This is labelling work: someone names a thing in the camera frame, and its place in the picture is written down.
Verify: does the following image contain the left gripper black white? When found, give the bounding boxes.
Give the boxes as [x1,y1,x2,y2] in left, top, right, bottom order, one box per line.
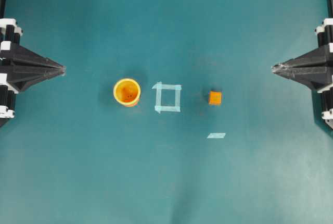
[1,18,65,127]

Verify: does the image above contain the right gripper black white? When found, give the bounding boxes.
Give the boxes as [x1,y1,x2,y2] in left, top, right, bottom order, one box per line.
[271,18,333,130]

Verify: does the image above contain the orange cube block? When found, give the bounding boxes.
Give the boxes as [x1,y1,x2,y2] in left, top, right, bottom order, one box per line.
[209,91,222,105]

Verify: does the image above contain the orange yellow cup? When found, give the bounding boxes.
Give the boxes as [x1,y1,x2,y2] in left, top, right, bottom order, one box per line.
[113,78,141,107]

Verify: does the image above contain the blue tape strip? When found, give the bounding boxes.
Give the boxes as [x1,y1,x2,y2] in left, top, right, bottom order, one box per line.
[207,133,226,139]

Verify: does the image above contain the blue tape square outline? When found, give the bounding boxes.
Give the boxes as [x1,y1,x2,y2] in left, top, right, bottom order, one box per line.
[152,82,182,114]

